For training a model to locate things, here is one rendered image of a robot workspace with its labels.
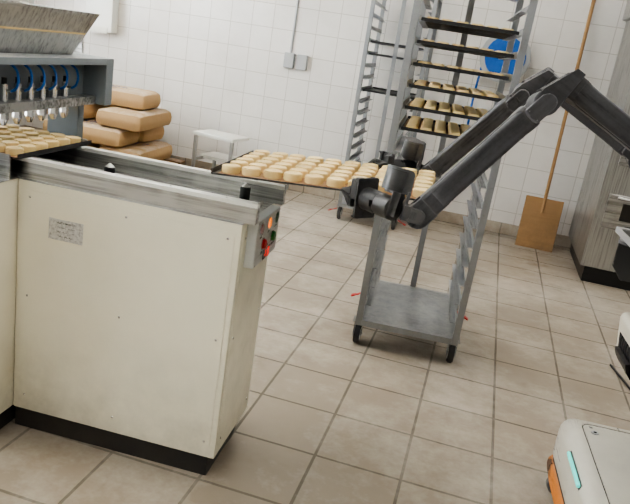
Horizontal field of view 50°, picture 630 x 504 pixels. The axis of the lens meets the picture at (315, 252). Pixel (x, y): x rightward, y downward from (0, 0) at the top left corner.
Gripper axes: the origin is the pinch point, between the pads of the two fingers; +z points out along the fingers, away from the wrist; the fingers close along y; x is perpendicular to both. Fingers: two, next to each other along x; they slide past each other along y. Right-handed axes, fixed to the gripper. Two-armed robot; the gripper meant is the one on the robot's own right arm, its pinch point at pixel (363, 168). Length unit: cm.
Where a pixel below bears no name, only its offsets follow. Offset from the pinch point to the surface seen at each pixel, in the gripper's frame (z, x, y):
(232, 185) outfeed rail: 32.2, -24.4, -10.7
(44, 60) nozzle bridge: 83, -50, 21
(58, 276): 83, -33, -40
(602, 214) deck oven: -298, -103, -56
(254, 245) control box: 39.0, 4.7, -21.0
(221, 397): 46, 5, -68
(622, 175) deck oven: -302, -99, -27
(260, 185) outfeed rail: 25.9, -17.8, -9.3
